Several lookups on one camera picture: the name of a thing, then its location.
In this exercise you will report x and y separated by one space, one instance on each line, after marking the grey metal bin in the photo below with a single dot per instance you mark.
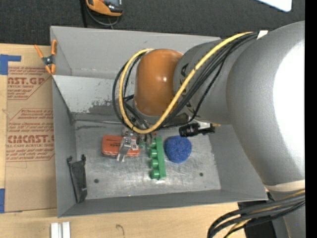
119 180

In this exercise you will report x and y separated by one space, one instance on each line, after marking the brown cardboard board, red print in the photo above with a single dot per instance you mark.
27 172

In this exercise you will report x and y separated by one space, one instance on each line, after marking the black cylinder on white bracket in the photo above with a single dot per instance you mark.
189 130

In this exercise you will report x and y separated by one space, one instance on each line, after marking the green block with round pegs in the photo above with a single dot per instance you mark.
158 157

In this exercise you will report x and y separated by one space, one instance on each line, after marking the blue sponge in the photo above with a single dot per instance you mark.
177 149

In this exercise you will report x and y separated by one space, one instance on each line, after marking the orange-red flat block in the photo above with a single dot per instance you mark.
111 146

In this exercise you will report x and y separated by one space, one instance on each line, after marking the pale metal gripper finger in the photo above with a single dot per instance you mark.
135 146
124 149

